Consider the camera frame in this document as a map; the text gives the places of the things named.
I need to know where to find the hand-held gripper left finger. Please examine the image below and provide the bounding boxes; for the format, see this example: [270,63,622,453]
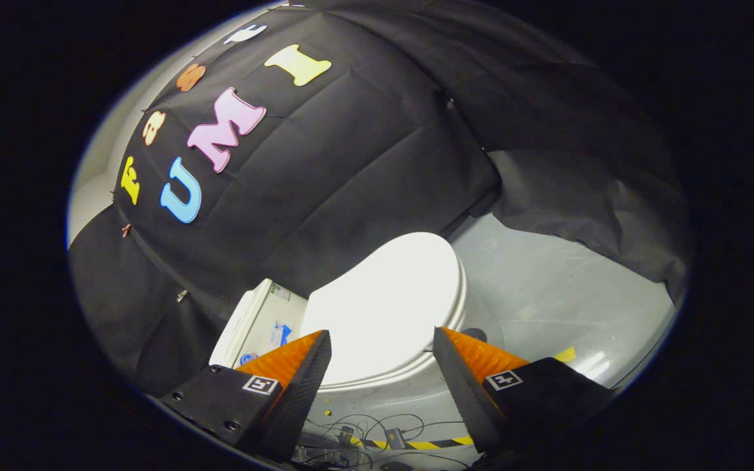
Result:
[156,330,332,460]

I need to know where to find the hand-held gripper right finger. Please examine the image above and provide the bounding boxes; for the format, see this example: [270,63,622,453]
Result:
[433,326,615,453]

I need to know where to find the white toilet lid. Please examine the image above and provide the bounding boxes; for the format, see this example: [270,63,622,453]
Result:
[300,232,463,387]

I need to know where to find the white toilet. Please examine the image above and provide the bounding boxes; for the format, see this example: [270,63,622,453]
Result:
[209,252,505,434]

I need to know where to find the yellow and black hazard tape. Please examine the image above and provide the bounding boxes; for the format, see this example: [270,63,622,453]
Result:
[350,434,476,451]

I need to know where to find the black backdrop cloth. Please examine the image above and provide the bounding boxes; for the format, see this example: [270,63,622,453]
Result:
[68,0,691,396]

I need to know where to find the black floor cables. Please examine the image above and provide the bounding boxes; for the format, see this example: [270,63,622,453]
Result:
[291,409,473,471]

